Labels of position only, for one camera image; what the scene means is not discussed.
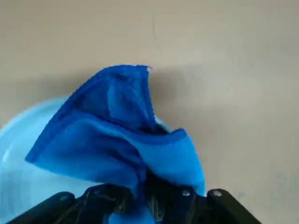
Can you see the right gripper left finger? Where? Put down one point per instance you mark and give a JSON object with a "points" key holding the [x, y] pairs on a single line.
{"points": [[98, 203]]}

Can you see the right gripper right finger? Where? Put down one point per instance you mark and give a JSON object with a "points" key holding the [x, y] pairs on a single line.
{"points": [[198, 210]]}

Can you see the blue microfibre cloth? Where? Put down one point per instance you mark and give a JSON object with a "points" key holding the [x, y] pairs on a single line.
{"points": [[105, 151]]}

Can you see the light blue plastic plate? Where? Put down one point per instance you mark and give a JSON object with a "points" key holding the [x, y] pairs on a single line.
{"points": [[18, 182]]}

